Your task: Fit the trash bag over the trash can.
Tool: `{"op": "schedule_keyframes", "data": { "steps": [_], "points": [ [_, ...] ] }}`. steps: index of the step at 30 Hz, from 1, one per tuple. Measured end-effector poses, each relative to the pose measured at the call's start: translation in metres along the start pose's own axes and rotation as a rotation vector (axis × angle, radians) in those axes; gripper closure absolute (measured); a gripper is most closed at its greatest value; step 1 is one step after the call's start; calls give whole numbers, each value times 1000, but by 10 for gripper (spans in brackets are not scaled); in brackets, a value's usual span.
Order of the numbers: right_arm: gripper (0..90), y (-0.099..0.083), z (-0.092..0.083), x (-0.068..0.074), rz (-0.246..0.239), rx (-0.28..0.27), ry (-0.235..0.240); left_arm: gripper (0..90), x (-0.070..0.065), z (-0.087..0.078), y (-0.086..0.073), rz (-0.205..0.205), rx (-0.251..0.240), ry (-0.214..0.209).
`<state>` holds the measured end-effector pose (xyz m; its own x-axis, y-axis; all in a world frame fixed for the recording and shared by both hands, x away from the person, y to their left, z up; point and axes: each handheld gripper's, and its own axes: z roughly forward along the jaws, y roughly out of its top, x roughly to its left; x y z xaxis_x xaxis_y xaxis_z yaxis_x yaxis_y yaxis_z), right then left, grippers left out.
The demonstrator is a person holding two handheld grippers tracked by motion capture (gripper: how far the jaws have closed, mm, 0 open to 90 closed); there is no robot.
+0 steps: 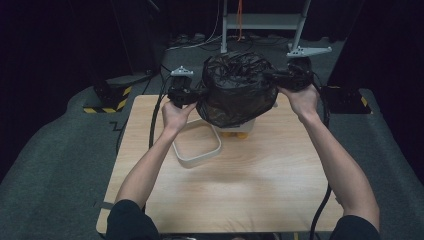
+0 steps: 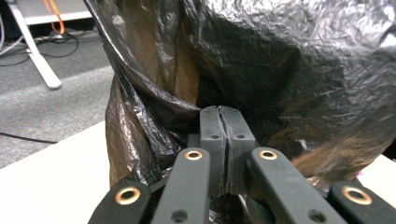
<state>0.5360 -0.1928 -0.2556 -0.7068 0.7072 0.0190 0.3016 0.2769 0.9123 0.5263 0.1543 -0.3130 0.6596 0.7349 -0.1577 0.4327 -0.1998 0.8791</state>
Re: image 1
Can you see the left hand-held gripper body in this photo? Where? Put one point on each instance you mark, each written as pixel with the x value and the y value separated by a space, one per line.
pixel 180 90

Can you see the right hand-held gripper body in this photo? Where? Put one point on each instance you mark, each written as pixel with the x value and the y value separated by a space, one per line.
pixel 300 75

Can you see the black plastic trash bag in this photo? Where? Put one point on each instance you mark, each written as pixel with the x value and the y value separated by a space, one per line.
pixel 236 90

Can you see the cream trash bin with face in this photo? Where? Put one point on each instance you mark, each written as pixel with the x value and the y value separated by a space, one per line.
pixel 240 128

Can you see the person's left hand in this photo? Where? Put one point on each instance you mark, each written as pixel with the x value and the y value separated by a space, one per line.
pixel 175 118

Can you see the person's right hand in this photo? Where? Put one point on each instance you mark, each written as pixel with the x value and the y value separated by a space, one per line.
pixel 305 103

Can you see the black base with hazard stripes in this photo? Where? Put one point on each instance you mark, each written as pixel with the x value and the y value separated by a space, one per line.
pixel 111 96
pixel 346 101

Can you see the grey metal stand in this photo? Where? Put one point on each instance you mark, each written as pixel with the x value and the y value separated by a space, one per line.
pixel 260 20

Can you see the grey tape strip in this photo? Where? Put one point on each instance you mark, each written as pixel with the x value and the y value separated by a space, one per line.
pixel 101 205

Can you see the person's black left sleeve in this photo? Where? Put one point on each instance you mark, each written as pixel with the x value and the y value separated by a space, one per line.
pixel 131 221

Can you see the person's black sleeve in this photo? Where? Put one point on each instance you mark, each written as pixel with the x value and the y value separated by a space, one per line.
pixel 356 230
pixel 131 221

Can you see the person's black right sleeve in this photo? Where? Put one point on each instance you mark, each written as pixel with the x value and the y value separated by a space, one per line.
pixel 356 230

